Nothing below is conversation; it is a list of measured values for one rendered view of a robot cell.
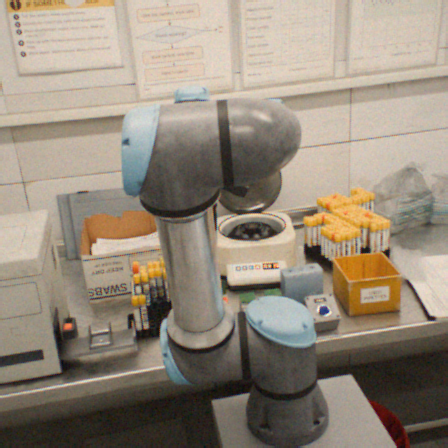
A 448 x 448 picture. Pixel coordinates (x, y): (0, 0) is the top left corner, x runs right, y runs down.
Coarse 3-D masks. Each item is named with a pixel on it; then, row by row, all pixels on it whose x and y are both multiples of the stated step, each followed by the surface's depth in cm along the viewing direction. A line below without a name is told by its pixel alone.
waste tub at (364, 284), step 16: (352, 256) 158; (368, 256) 158; (384, 256) 156; (336, 272) 155; (352, 272) 160; (368, 272) 160; (384, 272) 158; (336, 288) 157; (352, 288) 147; (368, 288) 147; (384, 288) 148; (400, 288) 148; (352, 304) 148; (368, 304) 149; (384, 304) 149; (400, 304) 150
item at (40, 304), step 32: (0, 224) 143; (32, 224) 142; (0, 256) 127; (32, 256) 126; (0, 288) 127; (32, 288) 128; (64, 288) 159; (0, 320) 130; (32, 320) 131; (64, 320) 149; (0, 352) 132; (32, 352) 134; (0, 384) 136
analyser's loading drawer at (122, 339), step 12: (108, 324) 142; (132, 324) 143; (96, 336) 143; (108, 336) 143; (120, 336) 142; (132, 336) 142; (60, 348) 140; (72, 348) 139; (84, 348) 139; (96, 348) 138; (108, 348) 138; (120, 348) 139
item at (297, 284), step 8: (312, 264) 155; (280, 272) 154; (288, 272) 152; (296, 272) 152; (304, 272) 151; (312, 272) 152; (320, 272) 152; (280, 280) 155; (288, 280) 151; (296, 280) 152; (304, 280) 152; (312, 280) 153; (320, 280) 153; (288, 288) 152; (296, 288) 152; (304, 288) 153; (312, 288) 153; (320, 288) 154; (288, 296) 153; (296, 296) 153; (304, 296) 154
